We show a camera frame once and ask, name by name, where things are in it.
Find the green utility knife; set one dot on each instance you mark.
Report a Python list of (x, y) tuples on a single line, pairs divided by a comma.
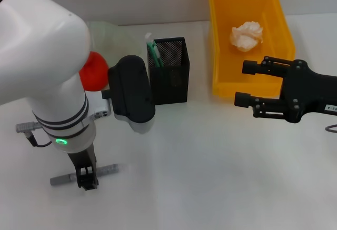
[(155, 55)]

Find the black mesh pen holder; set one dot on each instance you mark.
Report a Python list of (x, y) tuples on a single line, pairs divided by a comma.
[(171, 88)]

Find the orange fruit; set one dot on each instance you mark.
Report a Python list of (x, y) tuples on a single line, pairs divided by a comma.
[(94, 74)]

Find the pale green glass fruit plate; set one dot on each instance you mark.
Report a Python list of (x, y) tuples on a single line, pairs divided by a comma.
[(118, 40)]

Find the yellow plastic bin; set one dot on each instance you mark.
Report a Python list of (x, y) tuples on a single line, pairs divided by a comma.
[(237, 11)]

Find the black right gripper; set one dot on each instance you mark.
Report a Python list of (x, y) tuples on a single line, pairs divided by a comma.
[(308, 90)]

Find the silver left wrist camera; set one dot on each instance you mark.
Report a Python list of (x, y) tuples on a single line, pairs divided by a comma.
[(131, 90)]

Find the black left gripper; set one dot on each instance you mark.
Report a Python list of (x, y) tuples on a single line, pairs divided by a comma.
[(83, 160)]

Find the white paper ball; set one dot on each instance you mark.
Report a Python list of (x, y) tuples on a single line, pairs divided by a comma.
[(247, 35)]

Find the gray marker pen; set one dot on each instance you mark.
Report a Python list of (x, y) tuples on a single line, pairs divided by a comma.
[(108, 169)]

